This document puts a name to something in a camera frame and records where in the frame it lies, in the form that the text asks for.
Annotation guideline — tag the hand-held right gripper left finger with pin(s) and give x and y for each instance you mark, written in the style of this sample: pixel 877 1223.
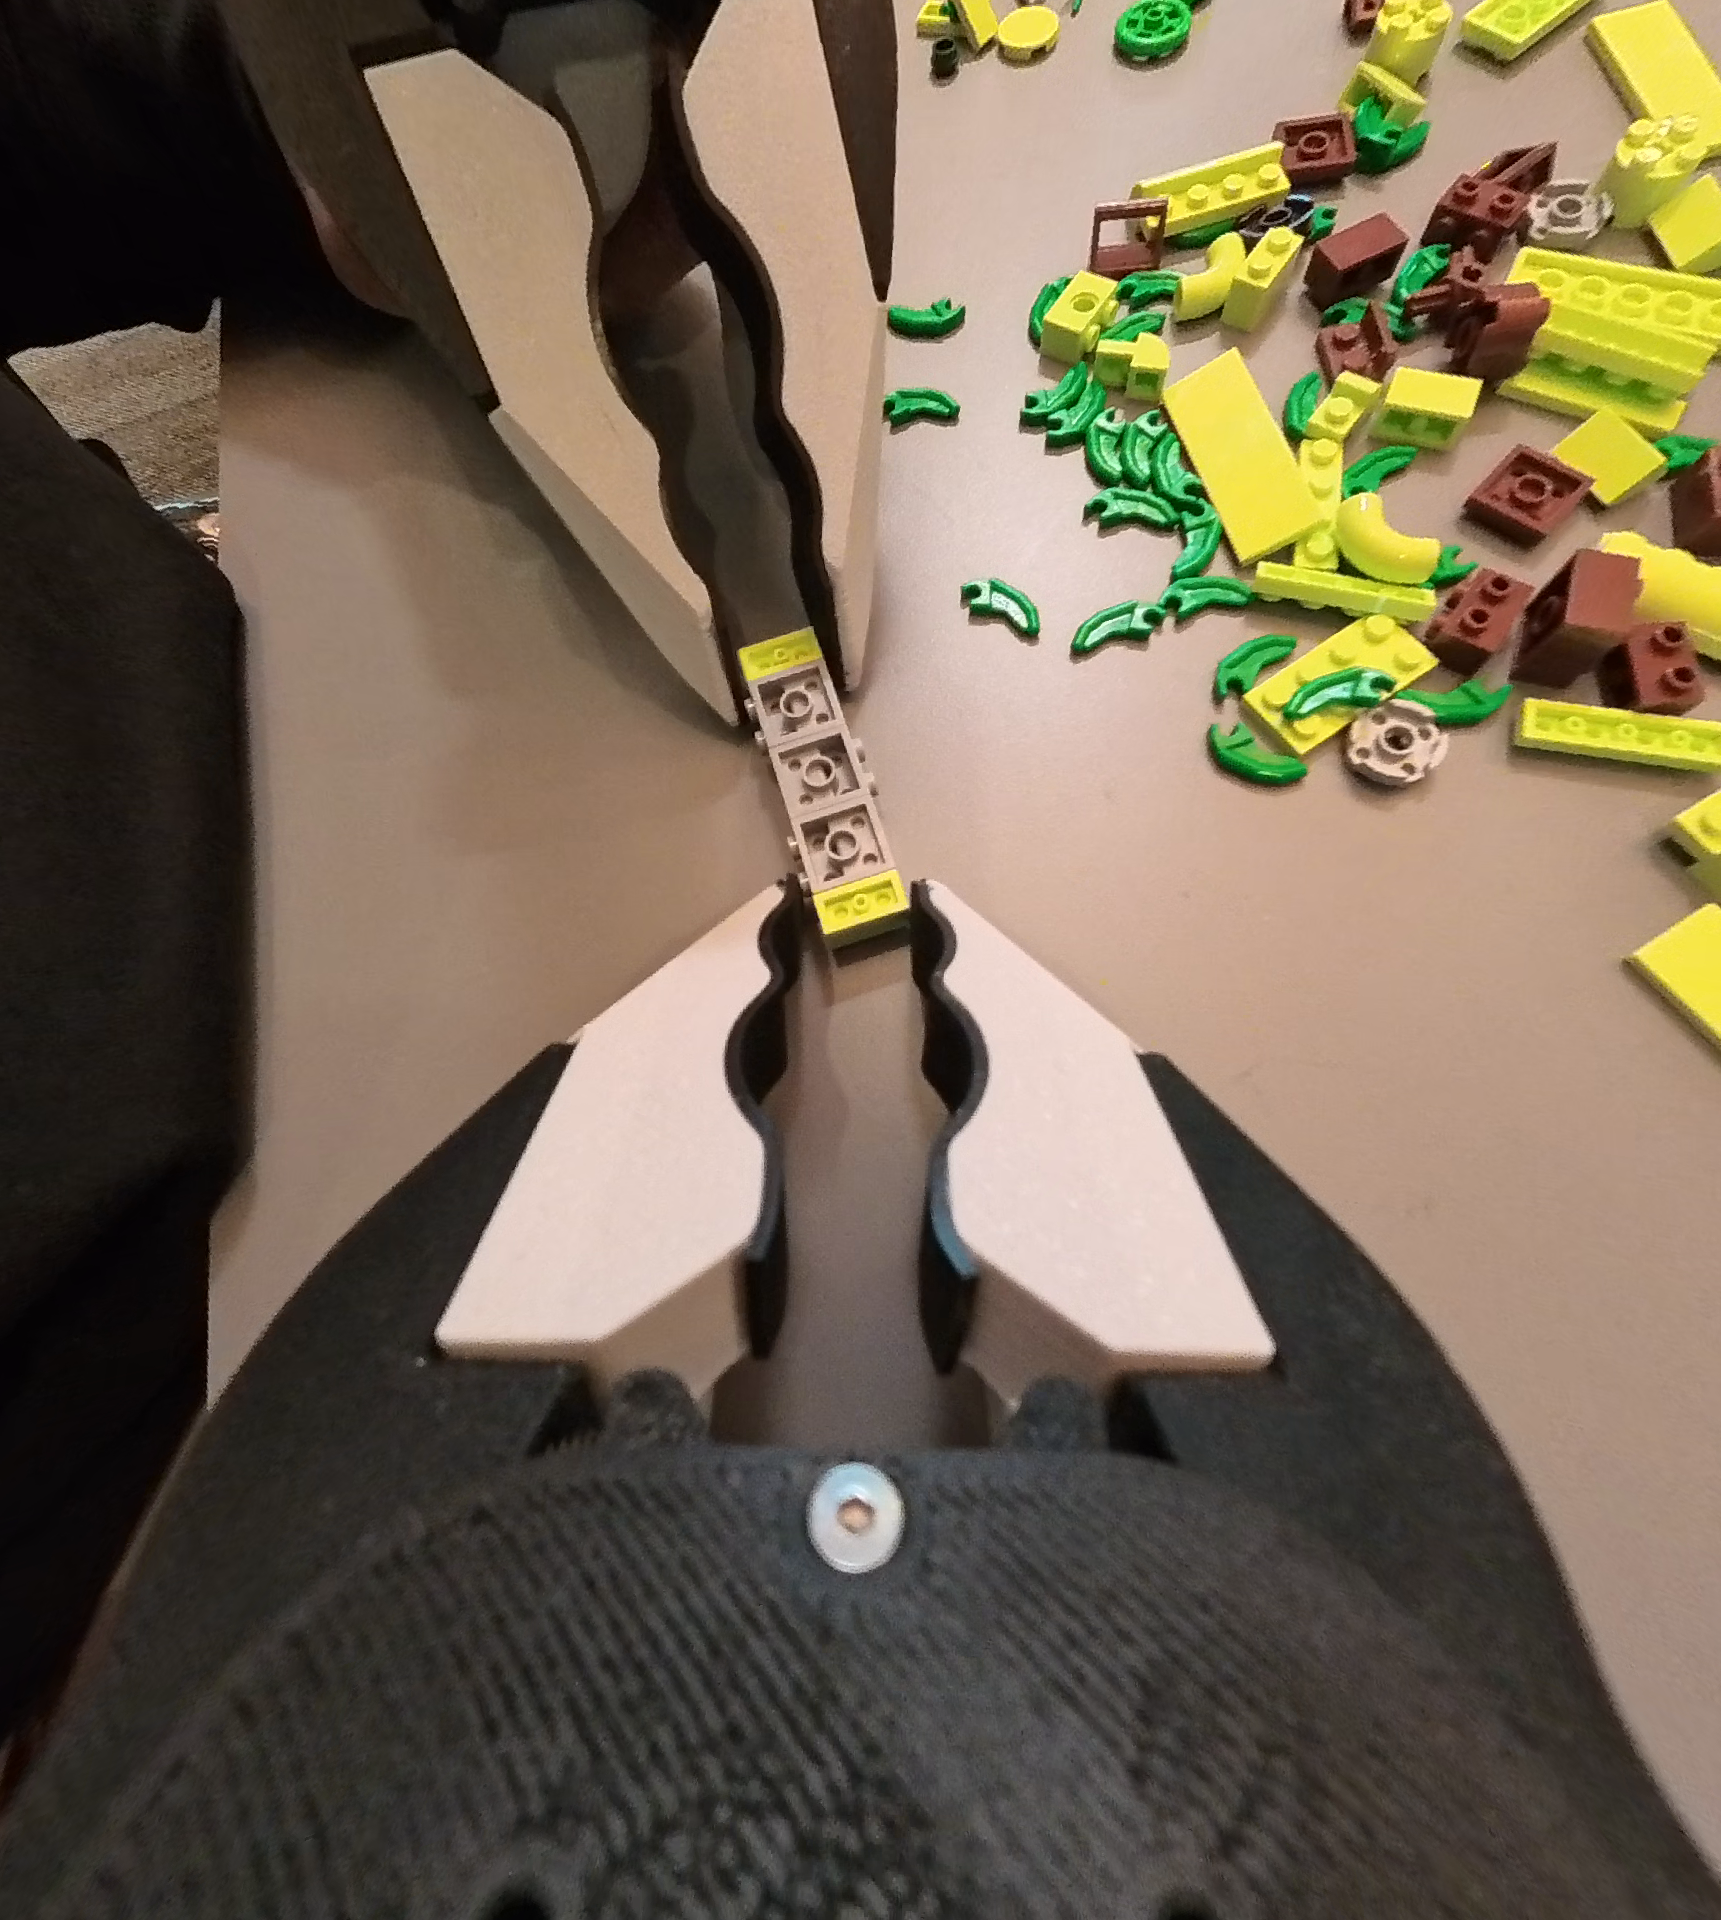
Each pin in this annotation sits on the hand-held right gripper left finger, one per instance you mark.
pixel 605 1200

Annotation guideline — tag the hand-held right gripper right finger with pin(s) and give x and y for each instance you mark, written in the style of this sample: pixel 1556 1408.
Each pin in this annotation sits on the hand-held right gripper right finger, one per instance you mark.
pixel 1101 1200

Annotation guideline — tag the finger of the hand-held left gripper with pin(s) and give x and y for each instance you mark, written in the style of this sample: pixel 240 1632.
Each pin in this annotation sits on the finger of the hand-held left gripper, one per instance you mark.
pixel 796 226
pixel 503 274

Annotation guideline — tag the lime long studded plate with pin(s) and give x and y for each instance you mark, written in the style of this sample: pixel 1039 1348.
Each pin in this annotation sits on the lime long studded plate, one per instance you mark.
pixel 865 910

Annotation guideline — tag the light grey bracket brick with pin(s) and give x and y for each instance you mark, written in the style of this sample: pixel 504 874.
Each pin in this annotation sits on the light grey bracket brick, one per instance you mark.
pixel 839 845
pixel 796 702

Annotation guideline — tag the pile of mixed toy bricks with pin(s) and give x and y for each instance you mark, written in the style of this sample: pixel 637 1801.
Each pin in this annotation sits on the pile of mixed toy bricks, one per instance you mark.
pixel 1234 453

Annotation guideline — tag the person's left forearm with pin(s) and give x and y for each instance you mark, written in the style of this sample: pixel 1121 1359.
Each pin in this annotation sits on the person's left forearm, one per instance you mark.
pixel 68 148

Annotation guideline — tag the person's left hand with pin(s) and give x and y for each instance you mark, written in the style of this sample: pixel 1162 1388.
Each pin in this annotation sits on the person's left hand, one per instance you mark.
pixel 656 282

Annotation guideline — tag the green curved leaf piece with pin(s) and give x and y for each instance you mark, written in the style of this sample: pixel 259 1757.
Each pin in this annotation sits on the green curved leaf piece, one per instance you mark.
pixel 1003 604
pixel 930 318
pixel 925 407

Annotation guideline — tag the lime round tile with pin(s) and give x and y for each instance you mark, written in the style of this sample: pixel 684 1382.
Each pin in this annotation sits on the lime round tile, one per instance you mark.
pixel 1030 21

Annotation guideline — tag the green spoked wheel piece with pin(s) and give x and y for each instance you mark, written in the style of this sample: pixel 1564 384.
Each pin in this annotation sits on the green spoked wheel piece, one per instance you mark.
pixel 1151 21

